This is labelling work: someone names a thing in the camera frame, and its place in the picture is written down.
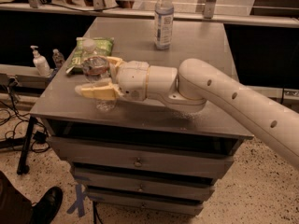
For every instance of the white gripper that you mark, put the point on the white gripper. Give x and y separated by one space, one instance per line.
132 78

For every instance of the clear water bottle red label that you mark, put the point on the clear water bottle red label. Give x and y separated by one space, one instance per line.
94 64

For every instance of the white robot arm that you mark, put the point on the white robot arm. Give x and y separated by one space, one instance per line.
188 88

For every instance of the small clear bottle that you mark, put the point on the small clear bottle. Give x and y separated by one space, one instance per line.
58 58

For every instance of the white pump dispenser bottle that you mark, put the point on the white pump dispenser bottle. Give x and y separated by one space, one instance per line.
40 62

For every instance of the blue label plastic bottle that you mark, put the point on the blue label plastic bottle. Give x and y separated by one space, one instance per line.
163 23

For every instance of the green Kettle chips bag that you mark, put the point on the green Kettle chips bag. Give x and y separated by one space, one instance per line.
102 47

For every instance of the top drawer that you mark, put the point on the top drawer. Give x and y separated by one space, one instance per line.
140 158

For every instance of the drawer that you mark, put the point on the drawer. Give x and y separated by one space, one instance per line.
170 189
143 201
140 158

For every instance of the middle drawer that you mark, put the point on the middle drawer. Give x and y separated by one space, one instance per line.
170 189

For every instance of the blue tape cross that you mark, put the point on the blue tape cross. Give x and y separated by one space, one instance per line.
78 204

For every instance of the black stand leg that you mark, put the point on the black stand leg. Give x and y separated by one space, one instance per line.
23 168

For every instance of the bottom drawer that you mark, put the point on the bottom drawer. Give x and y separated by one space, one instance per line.
143 201

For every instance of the black shoe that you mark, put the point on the black shoe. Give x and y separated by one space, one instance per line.
47 208

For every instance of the dark trouser leg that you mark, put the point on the dark trouser leg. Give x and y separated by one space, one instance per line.
14 207

